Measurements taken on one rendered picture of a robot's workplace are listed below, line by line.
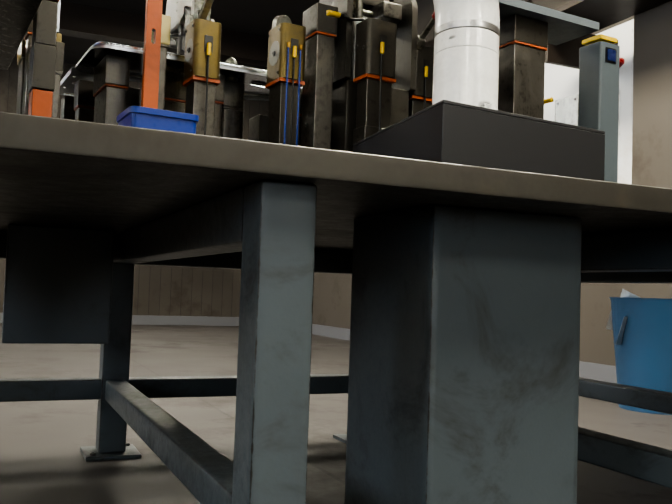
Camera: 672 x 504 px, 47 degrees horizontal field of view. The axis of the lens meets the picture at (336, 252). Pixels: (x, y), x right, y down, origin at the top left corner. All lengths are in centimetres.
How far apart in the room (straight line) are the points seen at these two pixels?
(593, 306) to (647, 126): 123
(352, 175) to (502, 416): 51
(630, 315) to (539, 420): 258
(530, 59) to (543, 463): 91
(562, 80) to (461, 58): 417
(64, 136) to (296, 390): 42
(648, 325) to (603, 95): 203
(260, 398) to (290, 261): 18
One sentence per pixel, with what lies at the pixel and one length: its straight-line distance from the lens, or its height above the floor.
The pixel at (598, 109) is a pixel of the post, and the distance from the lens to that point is 198.
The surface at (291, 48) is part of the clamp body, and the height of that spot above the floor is 102.
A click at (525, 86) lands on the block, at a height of 99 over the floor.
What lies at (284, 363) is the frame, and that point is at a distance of 101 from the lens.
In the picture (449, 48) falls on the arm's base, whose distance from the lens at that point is 145.
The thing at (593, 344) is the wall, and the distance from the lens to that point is 517.
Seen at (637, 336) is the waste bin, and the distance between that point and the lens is 389.
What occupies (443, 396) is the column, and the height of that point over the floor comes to 36.
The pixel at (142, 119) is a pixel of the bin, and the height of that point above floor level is 77.
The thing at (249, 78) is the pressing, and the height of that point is 100.
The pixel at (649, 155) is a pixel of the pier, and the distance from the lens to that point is 459.
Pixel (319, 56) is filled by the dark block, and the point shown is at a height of 101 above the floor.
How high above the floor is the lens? 52
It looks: 3 degrees up
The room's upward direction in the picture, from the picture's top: 2 degrees clockwise
